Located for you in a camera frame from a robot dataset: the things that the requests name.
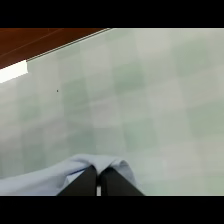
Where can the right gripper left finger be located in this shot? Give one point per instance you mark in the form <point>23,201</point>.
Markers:
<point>82,185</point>

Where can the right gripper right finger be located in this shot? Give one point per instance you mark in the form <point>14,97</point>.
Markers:
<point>117,185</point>

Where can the light blue shirt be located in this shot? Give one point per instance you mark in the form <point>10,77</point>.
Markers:
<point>40,180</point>

